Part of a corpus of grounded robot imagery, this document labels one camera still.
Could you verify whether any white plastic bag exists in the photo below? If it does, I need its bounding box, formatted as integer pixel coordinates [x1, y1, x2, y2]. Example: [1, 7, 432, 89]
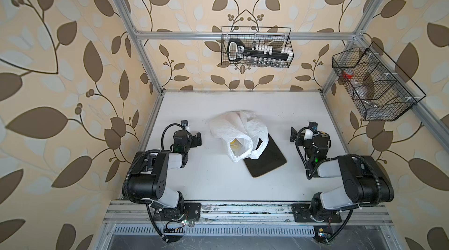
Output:
[209, 110, 269, 162]

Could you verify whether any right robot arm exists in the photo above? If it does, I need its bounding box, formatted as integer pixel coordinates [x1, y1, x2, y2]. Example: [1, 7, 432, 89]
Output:
[290, 122, 394, 244]

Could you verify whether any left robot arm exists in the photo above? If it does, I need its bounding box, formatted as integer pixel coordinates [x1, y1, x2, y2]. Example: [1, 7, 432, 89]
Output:
[122, 120, 202, 244]

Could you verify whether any black tray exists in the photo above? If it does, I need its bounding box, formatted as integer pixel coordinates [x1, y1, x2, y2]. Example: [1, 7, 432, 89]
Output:
[244, 134, 287, 178]

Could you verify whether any red item in basket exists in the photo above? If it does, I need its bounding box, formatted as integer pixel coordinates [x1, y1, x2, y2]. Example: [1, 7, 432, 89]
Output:
[341, 69, 354, 81]

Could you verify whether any black socket tool set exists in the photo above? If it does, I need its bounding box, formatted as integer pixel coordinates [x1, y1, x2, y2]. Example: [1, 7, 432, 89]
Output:
[224, 38, 294, 62]

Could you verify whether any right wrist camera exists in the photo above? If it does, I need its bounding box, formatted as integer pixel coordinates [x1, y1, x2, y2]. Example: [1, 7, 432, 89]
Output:
[304, 121, 319, 140]

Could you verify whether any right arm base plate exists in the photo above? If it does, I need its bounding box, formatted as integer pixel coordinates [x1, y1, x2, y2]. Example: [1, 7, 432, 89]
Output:
[291, 203, 342, 223]

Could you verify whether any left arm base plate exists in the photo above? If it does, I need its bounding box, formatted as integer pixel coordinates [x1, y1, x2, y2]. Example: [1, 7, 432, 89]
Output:
[154, 202, 202, 221]

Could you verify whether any side black wire basket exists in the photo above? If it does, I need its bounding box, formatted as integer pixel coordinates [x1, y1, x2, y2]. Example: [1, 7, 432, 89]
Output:
[332, 42, 426, 121]

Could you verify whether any rear black wire basket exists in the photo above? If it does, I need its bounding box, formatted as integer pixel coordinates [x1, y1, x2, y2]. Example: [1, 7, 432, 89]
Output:
[221, 25, 295, 68]

